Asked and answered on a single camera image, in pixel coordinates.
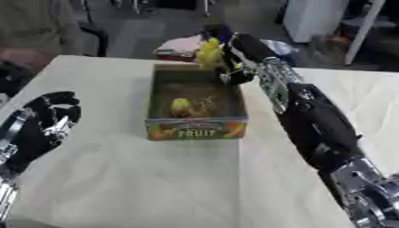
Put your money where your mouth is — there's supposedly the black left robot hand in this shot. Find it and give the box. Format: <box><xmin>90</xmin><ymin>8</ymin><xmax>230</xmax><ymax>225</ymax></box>
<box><xmin>0</xmin><ymin>91</ymin><xmax>83</xmax><ymax>176</ymax></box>

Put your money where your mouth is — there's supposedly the white post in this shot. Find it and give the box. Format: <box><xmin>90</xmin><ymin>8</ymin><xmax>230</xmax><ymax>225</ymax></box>
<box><xmin>343</xmin><ymin>0</ymin><xmax>388</xmax><ymax>66</ymax></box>

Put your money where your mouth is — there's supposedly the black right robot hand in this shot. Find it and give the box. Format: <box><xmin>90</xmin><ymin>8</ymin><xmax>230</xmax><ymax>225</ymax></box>
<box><xmin>200</xmin><ymin>23</ymin><xmax>278</xmax><ymax>86</ymax></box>

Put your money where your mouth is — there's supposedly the black chair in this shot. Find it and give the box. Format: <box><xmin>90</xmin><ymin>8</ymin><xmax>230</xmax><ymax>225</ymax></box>
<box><xmin>76</xmin><ymin>20</ymin><xmax>111</xmax><ymax>58</ymax></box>

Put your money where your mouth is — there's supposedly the white cabinet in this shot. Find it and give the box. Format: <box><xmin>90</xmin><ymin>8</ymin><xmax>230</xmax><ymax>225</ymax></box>
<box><xmin>281</xmin><ymin>0</ymin><xmax>351</xmax><ymax>44</ymax></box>

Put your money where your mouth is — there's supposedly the person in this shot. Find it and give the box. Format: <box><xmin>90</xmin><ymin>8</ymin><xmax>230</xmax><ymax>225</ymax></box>
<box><xmin>0</xmin><ymin>0</ymin><xmax>85</xmax><ymax>72</ymax></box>

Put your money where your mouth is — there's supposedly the cardboard box with printed front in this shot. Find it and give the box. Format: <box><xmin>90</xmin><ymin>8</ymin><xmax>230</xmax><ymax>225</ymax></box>
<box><xmin>144</xmin><ymin>62</ymin><xmax>249</xmax><ymax>142</ymax></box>

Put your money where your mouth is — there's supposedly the yellow toy fruit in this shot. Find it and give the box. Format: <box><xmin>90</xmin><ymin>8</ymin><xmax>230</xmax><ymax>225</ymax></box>
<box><xmin>168</xmin><ymin>97</ymin><xmax>195</xmax><ymax>118</ymax></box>

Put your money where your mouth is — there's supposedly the yellow soft toy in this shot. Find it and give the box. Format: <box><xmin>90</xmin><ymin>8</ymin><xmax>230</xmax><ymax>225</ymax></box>
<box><xmin>193</xmin><ymin>37</ymin><xmax>230</xmax><ymax>71</ymax></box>

